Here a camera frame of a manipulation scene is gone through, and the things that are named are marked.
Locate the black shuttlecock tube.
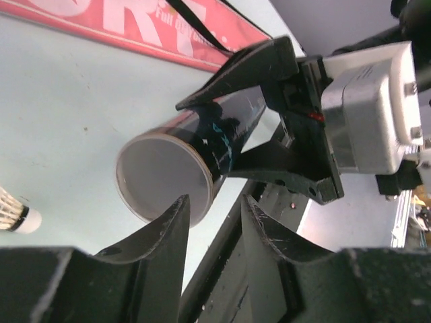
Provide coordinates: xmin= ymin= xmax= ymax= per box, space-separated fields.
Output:
xmin=115 ymin=87 xmax=266 ymax=227

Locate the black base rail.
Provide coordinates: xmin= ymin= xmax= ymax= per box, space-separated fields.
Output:
xmin=178 ymin=181 xmax=309 ymax=322

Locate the pink racket bag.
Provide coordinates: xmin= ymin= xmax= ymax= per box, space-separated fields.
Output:
xmin=1 ymin=1 xmax=270 ymax=72

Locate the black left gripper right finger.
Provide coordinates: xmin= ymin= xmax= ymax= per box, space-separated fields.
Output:
xmin=241 ymin=195 xmax=337 ymax=322

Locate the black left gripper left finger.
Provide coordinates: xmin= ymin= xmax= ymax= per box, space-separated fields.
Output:
xmin=96 ymin=194 xmax=191 ymax=322

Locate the white feather shuttlecock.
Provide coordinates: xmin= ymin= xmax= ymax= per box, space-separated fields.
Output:
xmin=1 ymin=187 xmax=42 ymax=234

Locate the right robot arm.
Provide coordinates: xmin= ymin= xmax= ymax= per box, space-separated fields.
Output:
xmin=176 ymin=1 xmax=430 ymax=205

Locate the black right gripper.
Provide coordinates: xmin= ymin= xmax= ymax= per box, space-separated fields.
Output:
xmin=176 ymin=36 xmax=344 ymax=205

